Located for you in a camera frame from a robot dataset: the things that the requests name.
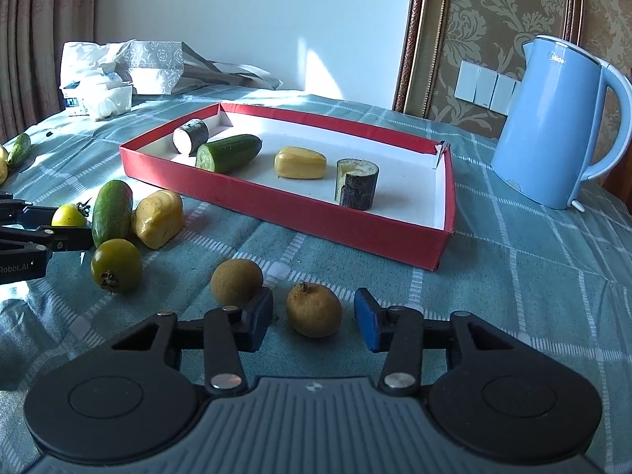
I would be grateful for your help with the white plastic bag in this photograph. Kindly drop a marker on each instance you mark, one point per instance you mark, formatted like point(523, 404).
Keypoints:
point(84, 59)

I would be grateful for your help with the brown longan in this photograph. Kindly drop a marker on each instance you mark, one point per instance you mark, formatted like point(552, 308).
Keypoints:
point(234, 279)
point(314, 311)

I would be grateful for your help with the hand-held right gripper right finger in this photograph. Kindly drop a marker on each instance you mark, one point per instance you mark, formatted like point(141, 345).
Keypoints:
point(368, 318)

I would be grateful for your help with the cut cucumber half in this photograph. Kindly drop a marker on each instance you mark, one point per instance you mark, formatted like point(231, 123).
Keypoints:
point(228, 153)
point(112, 212)

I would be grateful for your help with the yellow vegetable chunk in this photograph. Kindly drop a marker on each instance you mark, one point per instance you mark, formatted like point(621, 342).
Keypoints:
point(158, 219)
point(300, 163)

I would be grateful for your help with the yellow-green tomato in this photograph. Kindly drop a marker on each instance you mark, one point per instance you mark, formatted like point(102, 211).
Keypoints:
point(66, 216)

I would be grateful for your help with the white light switch panel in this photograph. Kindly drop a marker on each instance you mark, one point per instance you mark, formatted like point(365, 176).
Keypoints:
point(486, 86)

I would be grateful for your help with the brown patterned curtain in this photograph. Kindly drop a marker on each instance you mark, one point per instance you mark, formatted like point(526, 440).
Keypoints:
point(39, 34)

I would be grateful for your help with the shallow red cardboard box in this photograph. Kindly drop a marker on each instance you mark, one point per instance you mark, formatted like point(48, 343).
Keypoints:
point(296, 212)

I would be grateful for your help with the ornate framed wall panel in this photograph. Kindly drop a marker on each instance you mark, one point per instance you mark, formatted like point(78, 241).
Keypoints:
point(419, 34)

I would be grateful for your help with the blue and white tissue pack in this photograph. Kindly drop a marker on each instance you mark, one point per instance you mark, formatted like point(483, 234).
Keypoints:
point(73, 101)

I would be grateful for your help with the cut eggplant piece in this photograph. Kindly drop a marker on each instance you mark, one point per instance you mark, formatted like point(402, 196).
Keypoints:
point(356, 185)
point(190, 136)

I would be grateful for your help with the blue electric kettle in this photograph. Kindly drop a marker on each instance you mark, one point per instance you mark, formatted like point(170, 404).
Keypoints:
point(543, 133)

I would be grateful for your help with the teal checked tablecloth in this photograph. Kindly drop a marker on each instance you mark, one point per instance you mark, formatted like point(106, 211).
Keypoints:
point(518, 281)

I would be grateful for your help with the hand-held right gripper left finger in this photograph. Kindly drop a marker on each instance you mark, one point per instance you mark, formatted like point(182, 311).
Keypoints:
point(259, 318)

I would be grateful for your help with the silver patterned gift bag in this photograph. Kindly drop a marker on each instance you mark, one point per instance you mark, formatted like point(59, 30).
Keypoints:
point(153, 59)

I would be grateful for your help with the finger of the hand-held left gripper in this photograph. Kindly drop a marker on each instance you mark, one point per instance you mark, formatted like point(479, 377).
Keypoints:
point(37, 217)
point(69, 239)

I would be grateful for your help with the dark green tomato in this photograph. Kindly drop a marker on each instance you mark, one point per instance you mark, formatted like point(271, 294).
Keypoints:
point(118, 261)

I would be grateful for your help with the small whole cucumber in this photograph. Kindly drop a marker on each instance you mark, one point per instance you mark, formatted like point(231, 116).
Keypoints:
point(18, 149)

